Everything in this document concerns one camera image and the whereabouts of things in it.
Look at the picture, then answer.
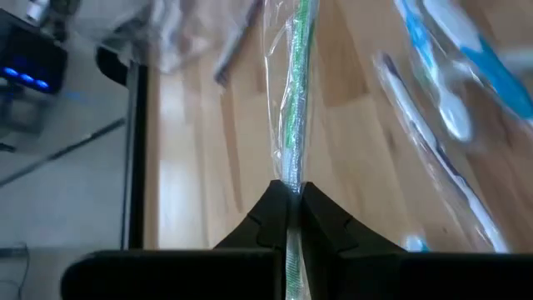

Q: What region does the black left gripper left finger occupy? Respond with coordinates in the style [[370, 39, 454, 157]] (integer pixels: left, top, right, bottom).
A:
[[214, 179, 295, 251]]

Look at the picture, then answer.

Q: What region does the thin black floor cable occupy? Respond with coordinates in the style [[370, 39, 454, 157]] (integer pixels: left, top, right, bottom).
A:
[[0, 117, 127, 187]]

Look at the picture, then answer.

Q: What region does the green toothbrush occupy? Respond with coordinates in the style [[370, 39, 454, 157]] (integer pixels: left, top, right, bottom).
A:
[[262, 0, 320, 300]]

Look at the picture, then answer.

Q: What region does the clear plastic bin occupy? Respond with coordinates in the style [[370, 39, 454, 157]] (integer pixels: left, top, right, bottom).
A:
[[68, 0, 267, 91]]

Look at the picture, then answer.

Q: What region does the black box with blue lights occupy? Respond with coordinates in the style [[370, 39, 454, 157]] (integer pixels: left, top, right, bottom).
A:
[[0, 10, 70, 95]]

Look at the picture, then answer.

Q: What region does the black clamp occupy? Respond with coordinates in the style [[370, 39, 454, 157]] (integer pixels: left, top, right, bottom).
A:
[[94, 44, 131, 88]]

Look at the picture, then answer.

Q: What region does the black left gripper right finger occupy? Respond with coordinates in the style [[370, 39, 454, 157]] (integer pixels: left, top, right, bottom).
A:
[[300, 182, 407, 253]]

